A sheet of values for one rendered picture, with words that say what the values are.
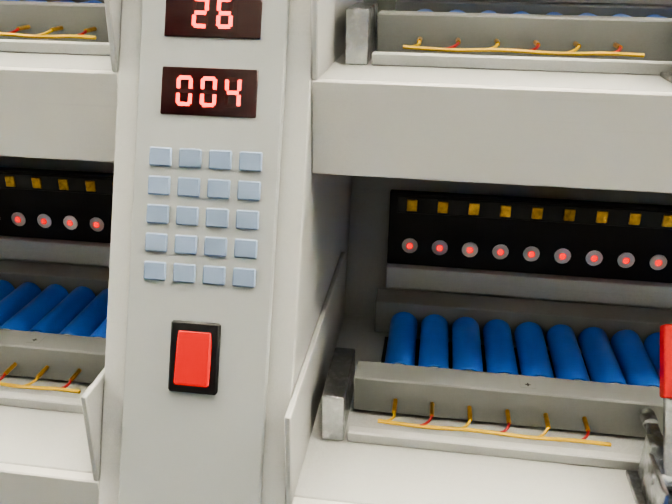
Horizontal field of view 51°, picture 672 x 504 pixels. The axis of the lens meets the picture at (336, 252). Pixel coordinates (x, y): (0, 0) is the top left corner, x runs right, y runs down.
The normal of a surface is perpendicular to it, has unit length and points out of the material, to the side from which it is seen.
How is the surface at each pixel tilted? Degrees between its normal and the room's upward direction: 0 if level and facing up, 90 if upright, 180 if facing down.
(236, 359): 90
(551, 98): 111
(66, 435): 21
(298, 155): 90
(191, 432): 90
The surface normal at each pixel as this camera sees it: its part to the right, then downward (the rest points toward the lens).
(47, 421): 0.01, -0.92
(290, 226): -0.13, 0.04
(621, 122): -0.15, 0.40
